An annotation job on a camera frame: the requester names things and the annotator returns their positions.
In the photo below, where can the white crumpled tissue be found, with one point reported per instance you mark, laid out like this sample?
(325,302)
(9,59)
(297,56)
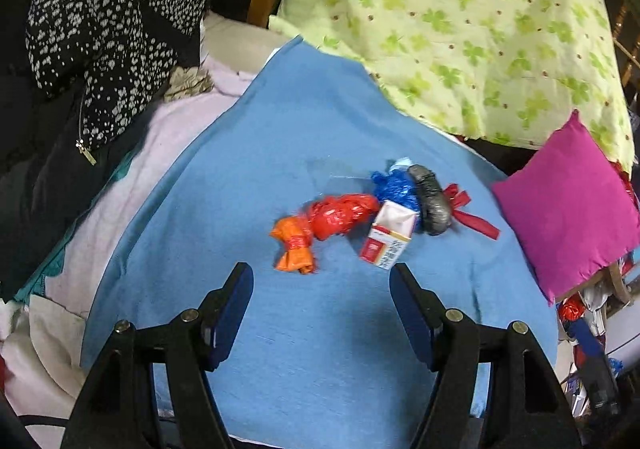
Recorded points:
(401,165)

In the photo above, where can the red white cigarette box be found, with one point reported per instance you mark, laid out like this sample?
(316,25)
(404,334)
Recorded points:
(389,235)

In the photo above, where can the green clover quilt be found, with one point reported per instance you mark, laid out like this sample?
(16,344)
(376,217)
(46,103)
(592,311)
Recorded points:
(507,71)

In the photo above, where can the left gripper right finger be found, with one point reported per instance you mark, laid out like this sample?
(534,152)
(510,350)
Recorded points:
(525,405)

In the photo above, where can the pale pink bed sheet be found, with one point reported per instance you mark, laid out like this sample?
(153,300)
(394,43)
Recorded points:
(41,339)

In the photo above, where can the magenta pillow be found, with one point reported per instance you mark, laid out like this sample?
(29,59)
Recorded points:
(570,210)

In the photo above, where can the orange plastic bag wad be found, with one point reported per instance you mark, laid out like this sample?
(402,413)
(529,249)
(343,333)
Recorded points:
(295,235)

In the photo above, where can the black plastic bag wad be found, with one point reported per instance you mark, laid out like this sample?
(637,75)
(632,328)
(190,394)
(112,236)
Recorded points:
(435,209)

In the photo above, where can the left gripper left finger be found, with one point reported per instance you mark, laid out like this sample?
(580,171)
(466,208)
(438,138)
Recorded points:
(116,408)

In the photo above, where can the red ribbon plastic strip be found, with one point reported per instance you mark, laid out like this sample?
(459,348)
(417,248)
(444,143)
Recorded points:
(458,199)

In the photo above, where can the red plastic bag wad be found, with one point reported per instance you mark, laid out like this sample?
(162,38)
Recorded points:
(338,215)

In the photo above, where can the black white spotted garment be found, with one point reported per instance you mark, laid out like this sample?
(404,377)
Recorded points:
(120,52)

